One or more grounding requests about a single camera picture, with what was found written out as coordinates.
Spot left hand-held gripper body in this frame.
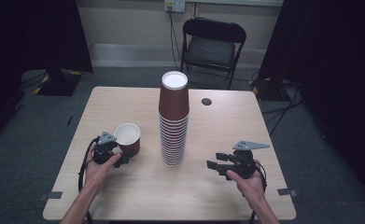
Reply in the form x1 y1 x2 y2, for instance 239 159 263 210
91 131 122 166

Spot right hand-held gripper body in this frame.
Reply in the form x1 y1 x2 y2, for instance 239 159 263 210
229 140 271 180

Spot single brown paper cup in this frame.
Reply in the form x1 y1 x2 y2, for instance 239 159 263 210
113 122 142 158

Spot stack of brown paper cups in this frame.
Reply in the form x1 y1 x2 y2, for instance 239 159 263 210
158 70 190 167

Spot person's right hand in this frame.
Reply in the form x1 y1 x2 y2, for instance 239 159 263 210
226 160 267 203

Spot person's left hand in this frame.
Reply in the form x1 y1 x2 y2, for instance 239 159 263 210
84 146 122 191

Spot grey tape strip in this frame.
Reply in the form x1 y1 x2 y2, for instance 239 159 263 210
38 190 63 202
276 188 299 198

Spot black stand base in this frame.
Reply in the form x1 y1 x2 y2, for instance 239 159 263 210
250 77 285 103
33 68 83 97

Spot black folding chair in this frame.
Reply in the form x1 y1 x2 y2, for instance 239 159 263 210
179 17 247 91

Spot dark curtain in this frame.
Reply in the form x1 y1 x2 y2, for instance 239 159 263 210
258 0 365 206
0 0 94 132

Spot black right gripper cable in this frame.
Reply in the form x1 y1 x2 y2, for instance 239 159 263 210
248 161 269 224

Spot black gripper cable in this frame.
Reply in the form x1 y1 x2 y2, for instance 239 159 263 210
248 161 269 224
77 137 101 224

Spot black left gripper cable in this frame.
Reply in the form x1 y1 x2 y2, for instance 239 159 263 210
77 137 101 224

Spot black floor cables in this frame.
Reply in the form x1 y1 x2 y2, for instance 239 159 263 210
260 78 306 138

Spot black wall socket cable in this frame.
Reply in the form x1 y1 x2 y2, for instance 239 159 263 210
167 5 184 73

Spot white wall socket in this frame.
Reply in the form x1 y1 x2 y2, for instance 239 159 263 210
163 0 187 14

